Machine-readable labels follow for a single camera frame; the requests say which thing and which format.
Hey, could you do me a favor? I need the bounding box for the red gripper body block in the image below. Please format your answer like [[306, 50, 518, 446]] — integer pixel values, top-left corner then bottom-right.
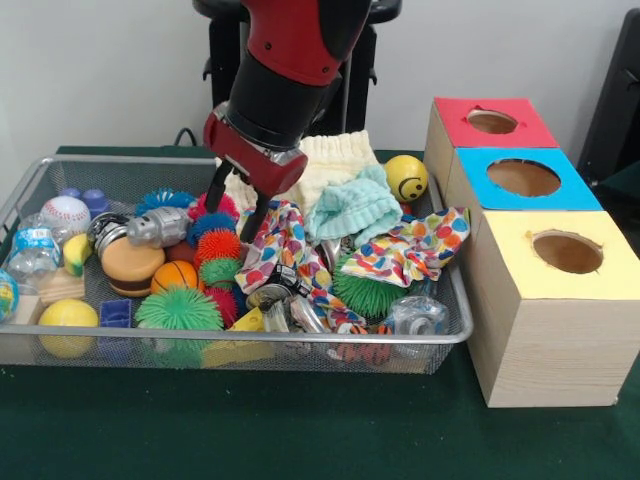
[[204, 103, 309, 199]]

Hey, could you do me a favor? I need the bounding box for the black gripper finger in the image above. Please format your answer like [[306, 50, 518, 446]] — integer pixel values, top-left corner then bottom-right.
[[240, 190, 271, 244], [205, 164, 233, 212]]

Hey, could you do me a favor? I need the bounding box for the polka dot colourful cloth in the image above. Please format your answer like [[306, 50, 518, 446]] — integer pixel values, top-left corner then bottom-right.
[[342, 207, 471, 291], [235, 200, 336, 311]]

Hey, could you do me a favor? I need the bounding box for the rainbow spiky caterpillar toy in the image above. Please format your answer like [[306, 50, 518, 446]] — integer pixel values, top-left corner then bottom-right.
[[187, 192, 246, 293]]

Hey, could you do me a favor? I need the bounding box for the silver robot toy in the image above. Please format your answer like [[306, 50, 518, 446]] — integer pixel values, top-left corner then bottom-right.
[[127, 207, 193, 249]]

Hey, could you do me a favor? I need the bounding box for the cream yellow cloth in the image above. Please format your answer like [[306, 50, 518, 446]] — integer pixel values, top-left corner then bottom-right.
[[222, 130, 386, 216]]

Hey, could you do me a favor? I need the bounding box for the mint green cloth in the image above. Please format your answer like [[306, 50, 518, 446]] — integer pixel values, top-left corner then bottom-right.
[[305, 165, 404, 249]]

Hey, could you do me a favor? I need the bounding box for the clear shallow mesh bin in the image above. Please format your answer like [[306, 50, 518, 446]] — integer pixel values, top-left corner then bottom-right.
[[0, 155, 476, 375]]

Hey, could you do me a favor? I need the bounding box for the wooden box with three holes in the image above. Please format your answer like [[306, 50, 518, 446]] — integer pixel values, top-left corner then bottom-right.
[[422, 97, 640, 409]]

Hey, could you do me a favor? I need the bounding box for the blue spiky ball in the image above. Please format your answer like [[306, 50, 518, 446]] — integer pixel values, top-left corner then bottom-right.
[[135, 188, 196, 216]]

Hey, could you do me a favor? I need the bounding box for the orange basketball toy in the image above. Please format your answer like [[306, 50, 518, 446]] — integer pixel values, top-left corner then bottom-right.
[[150, 260, 201, 295]]

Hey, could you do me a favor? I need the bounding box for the burger toy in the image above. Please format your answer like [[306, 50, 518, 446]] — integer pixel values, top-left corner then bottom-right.
[[100, 237, 167, 298]]

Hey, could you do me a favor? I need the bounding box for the small green spiky ball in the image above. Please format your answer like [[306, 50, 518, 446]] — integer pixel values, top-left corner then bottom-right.
[[135, 287, 225, 333]]

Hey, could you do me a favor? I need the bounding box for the large green spiky ball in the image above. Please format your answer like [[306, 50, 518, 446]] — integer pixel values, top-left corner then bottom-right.
[[332, 250, 406, 319]]

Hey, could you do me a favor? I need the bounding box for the yellow smiley ball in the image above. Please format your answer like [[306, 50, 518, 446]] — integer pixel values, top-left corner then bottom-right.
[[384, 155, 429, 204]]

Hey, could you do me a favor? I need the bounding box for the white baseball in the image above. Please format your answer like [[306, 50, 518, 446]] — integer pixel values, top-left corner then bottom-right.
[[42, 196, 91, 236]]

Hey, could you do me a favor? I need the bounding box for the plain yellow ball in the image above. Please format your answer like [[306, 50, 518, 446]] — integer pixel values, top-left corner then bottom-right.
[[37, 300, 99, 359]]

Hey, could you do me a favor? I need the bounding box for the black chair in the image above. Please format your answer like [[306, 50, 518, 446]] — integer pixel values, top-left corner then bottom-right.
[[580, 10, 640, 196]]

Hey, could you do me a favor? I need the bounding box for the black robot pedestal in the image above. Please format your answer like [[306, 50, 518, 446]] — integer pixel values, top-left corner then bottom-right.
[[193, 0, 403, 151]]

